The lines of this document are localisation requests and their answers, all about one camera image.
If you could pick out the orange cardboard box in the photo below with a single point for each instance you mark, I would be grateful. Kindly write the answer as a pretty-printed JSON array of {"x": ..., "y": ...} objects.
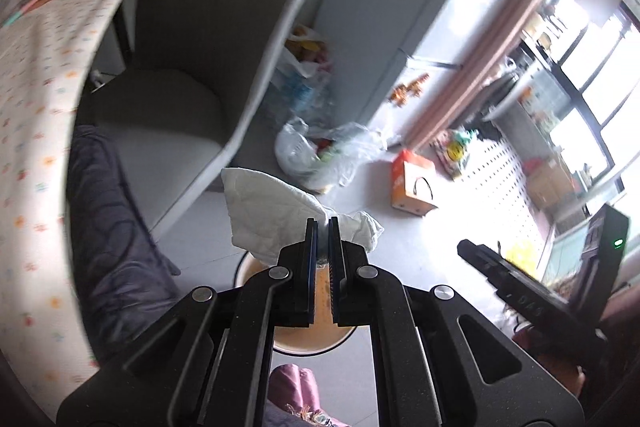
[{"x": 412, "y": 187}]

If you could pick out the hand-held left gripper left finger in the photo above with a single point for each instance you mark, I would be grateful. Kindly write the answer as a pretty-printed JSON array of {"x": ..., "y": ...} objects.
[{"x": 312, "y": 267}]

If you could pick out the clear blue plastic pack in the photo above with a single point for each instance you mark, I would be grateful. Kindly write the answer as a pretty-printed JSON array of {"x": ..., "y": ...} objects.
[{"x": 305, "y": 94}]

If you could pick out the yellow cloth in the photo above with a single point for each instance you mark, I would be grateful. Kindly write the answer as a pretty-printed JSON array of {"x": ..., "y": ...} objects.
[{"x": 522, "y": 257}]

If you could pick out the orange figurine magnets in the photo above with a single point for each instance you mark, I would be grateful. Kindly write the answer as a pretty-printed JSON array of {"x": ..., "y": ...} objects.
[{"x": 410, "y": 89}]

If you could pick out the plastic bag with groceries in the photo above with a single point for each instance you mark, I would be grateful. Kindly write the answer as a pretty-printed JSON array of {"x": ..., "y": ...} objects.
[{"x": 325, "y": 157}]

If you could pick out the yellow smiley bag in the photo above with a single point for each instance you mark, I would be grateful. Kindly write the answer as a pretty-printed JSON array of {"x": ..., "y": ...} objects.
[{"x": 456, "y": 152}]

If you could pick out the white dotted mat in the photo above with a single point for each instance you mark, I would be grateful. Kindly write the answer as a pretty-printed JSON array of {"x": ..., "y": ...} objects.
[{"x": 505, "y": 187}]

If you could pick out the dark purple cloth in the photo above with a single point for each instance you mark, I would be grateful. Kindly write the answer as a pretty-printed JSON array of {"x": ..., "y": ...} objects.
[{"x": 110, "y": 232}]

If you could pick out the white trash bin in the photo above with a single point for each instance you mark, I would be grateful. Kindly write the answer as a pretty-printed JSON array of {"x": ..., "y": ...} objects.
[{"x": 320, "y": 338}]

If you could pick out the white paper towel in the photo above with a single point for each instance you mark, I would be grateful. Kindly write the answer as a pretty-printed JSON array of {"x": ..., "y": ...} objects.
[{"x": 265, "y": 207}]

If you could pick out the pink and green pen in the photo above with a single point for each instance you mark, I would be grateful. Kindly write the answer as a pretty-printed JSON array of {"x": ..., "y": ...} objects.
[{"x": 22, "y": 9}]

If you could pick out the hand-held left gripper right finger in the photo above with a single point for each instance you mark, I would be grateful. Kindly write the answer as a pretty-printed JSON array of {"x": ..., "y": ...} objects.
[{"x": 336, "y": 267}]

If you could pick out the pink door frame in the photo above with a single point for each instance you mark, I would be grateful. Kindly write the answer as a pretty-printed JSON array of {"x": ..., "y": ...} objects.
[{"x": 500, "y": 17}]

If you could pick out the window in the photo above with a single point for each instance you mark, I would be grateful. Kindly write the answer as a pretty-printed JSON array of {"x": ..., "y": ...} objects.
[{"x": 600, "y": 72}]

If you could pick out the floral tablecloth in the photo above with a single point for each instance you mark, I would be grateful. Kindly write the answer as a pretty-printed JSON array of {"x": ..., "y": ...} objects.
[{"x": 35, "y": 107}]

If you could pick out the grey chair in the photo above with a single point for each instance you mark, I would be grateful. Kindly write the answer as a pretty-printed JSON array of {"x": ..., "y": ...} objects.
[{"x": 210, "y": 32}]

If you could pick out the pink cloth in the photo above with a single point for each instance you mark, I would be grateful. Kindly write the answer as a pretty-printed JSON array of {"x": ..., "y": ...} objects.
[{"x": 295, "y": 389}]

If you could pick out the white bag with fruit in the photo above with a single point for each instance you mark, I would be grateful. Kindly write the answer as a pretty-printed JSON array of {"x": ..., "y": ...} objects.
[{"x": 305, "y": 52}]

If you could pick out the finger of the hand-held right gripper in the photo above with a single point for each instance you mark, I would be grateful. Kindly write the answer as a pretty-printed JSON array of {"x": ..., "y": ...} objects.
[{"x": 510, "y": 279}]

